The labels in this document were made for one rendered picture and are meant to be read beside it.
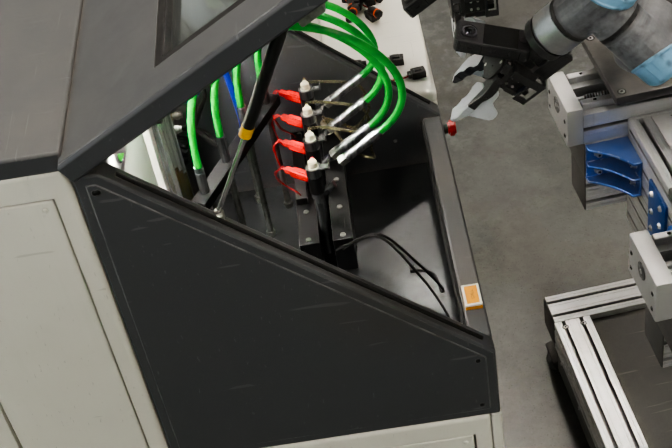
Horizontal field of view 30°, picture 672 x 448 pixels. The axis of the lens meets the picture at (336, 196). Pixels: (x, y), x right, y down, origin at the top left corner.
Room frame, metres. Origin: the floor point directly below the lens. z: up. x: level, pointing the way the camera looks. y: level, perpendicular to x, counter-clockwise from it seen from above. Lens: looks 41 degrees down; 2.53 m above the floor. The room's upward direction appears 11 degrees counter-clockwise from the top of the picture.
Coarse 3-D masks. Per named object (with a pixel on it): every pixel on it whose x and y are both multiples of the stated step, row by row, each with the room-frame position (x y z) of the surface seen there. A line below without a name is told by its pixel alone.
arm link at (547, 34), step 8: (544, 8) 1.53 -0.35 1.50; (536, 16) 1.53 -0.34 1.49; (544, 16) 1.51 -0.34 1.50; (536, 24) 1.51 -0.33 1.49; (544, 24) 1.50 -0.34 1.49; (552, 24) 1.49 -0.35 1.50; (536, 32) 1.51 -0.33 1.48; (544, 32) 1.50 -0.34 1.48; (552, 32) 1.49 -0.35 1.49; (560, 32) 1.48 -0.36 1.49; (544, 40) 1.49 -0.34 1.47; (552, 40) 1.49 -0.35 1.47; (560, 40) 1.48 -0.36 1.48; (568, 40) 1.48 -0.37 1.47; (544, 48) 1.50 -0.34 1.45; (552, 48) 1.49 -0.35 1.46; (560, 48) 1.48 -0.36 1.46; (568, 48) 1.49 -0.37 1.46
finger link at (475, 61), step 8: (472, 56) 1.62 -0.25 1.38; (480, 56) 1.60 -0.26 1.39; (464, 64) 1.62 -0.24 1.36; (472, 64) 1.60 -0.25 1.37; (480, 64) 1.59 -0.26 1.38; (456, 72) 1.62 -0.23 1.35; (464, 72) 1.61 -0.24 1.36; (472, 72) 1.61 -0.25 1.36; (480, 72) 1.62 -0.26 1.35; (456, 80) 1.63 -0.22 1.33
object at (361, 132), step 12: (372, 60) 1.81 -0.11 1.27; (384, 72) 1.81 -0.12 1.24; (216, 84) 1.82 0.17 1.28; (384, 84) 1.81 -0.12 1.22; (216, 96) 1.82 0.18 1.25; (216, 108) 1.82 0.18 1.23; (384, 108) 1.81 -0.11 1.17; (216, 120) 1.82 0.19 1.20; (372, 120) 1.81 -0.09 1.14; (216, 132) 1.82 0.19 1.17; (360, 132) 1.81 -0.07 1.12; (348, 144) 1.81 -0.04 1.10; (228, 156) 1.82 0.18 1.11; (336, 156) 1.81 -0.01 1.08
